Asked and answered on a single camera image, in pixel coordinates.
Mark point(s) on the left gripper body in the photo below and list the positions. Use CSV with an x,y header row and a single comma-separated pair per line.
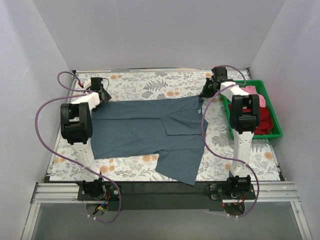
x,y
104,95

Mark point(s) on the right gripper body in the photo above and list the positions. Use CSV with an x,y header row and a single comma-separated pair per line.
x,y
207,90

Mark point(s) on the blue grey t shirt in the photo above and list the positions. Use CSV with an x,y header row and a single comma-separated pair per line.
x,y
171,128

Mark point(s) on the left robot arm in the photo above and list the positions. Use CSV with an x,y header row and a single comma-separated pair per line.
x,y
77,129

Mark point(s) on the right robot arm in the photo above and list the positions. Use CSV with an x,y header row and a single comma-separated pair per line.
x,y
244,118

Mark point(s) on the pink t shirt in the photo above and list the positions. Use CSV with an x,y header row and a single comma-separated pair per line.
x,y
252,90

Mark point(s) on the green plastic bin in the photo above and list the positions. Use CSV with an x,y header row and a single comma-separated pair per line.
x,y
276,132

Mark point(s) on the red t shirt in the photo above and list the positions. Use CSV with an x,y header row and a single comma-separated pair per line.
x,y
266,122

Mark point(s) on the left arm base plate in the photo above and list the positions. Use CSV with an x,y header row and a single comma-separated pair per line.
x,y
100,192

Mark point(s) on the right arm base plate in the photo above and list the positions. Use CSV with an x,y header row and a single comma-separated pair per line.
x,y
219,192

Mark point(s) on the aluminium frame rail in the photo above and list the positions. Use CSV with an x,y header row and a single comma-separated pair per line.
x,y
166,211

